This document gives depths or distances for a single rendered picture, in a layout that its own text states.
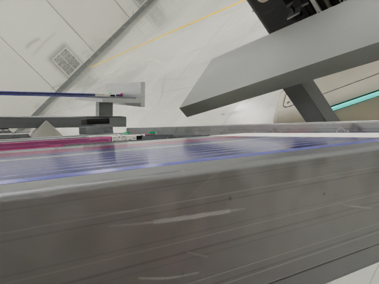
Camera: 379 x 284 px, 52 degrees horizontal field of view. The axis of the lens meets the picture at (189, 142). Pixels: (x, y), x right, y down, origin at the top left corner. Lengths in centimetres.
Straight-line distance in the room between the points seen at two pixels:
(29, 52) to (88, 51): 120
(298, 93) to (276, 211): 90
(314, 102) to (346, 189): 88
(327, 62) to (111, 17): 847
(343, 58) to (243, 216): 71
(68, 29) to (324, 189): 865
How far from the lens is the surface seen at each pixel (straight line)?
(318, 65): 87
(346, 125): 43
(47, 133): 111
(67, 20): 883
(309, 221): 19
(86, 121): 85
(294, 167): 17
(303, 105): 109
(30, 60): 848
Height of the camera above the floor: 98
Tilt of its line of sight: 24 degrees down
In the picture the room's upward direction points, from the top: 42 degrees counter-clockwise
